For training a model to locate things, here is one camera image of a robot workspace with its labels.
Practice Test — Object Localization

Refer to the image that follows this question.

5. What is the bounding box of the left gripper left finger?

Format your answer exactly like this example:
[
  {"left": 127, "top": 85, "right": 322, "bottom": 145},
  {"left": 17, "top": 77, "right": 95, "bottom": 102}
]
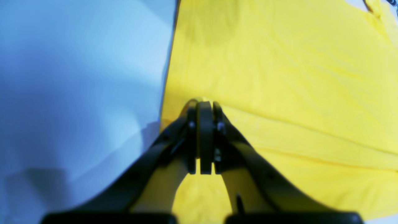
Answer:
[{"left": 41, "top": 100, "right": 205, "bottom": 224}]

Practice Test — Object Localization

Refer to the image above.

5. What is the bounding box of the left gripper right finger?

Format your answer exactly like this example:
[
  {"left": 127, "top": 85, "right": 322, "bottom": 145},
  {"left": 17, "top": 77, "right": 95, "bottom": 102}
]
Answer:
[{"left": 205, "top": 102, "right": 363, "bottom": 224}]

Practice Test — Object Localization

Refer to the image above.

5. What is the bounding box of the yellow orange T-shirt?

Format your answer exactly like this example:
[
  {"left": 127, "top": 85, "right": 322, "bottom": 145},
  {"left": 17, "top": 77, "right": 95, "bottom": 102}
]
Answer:
[{"left": 132, "top": 0, "right": 398, "bottom": 222}]

